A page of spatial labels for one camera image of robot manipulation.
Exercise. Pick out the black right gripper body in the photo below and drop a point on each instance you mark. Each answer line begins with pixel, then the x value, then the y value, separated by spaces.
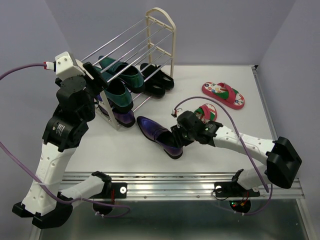
pixel 183 137

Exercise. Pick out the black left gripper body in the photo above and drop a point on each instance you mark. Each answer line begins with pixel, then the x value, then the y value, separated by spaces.
pixel 91 113

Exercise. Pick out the pink sandal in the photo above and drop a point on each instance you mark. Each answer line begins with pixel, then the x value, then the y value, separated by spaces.
pixel 225 94
pixel 206 112

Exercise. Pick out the purple loafer one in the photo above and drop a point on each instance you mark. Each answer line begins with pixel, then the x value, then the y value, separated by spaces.
pixel 125 119
pixel 155 132

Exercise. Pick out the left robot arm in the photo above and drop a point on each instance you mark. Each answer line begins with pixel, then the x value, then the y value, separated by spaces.
pixel 48 206

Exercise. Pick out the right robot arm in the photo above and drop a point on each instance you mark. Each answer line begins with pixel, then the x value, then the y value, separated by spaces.
pixel 279 160

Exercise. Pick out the cream metal shoe rack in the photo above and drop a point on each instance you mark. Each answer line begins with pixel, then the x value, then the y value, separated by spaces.
pixel 156 20

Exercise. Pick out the green loafer front one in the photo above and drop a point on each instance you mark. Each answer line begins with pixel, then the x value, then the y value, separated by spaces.
pixel 120 97

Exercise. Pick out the green loafer one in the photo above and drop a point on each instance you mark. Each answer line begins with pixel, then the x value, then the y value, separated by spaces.
pixel 120 97
pixel 130 79

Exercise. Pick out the green loafer rear one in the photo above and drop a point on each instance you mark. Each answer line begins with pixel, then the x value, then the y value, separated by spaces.
pixel 130 79

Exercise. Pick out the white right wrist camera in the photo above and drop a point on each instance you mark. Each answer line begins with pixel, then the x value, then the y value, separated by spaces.
pixel 177 112

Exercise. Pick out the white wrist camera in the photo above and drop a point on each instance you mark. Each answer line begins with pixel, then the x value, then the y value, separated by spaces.
pixel 177 112
pixel 67 66

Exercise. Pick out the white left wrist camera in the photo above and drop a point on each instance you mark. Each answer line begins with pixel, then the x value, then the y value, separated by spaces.
pixel 67 66

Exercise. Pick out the aluminium mounting rail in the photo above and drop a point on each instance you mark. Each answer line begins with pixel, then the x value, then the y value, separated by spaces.
pixel 174 186

